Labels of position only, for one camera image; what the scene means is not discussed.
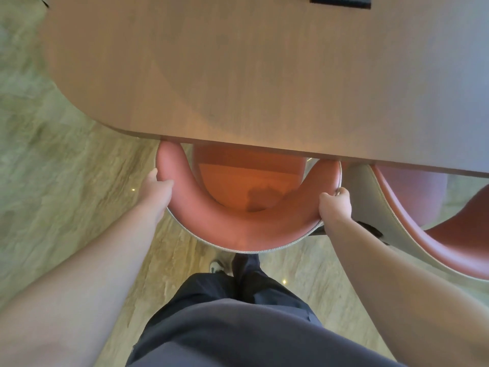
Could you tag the person's right hand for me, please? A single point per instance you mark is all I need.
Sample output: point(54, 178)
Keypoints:
point(336, 210)

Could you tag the person's left hand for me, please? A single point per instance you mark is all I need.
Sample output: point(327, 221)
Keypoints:
point(154, 196)

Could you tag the person's left thumb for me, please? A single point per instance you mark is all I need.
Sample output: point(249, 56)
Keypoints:
point(166, 184)

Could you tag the person's right thumb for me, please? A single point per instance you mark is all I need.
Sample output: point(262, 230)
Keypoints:
point(325, 198)

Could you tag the pink round-back chair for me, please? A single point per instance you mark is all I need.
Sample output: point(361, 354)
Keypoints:
point(454, 240)
point(237, 225)

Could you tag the person's right forearm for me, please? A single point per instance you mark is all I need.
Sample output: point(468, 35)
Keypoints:
point(412, 294)

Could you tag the person's left forearm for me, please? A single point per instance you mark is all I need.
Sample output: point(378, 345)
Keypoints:
point(76, 286)

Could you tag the black chair base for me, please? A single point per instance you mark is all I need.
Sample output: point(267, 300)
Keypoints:
point(372, 230)

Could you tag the white shoe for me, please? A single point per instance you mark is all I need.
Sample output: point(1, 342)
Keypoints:
point(218, 266)

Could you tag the dark trousers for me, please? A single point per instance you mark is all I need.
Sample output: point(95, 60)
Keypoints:
point(248, 282)

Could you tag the grey shirt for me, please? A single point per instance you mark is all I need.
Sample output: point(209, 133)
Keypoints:
point(244, 336)

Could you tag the black table socket panel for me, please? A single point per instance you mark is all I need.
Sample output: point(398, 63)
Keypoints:
point(340, 0)

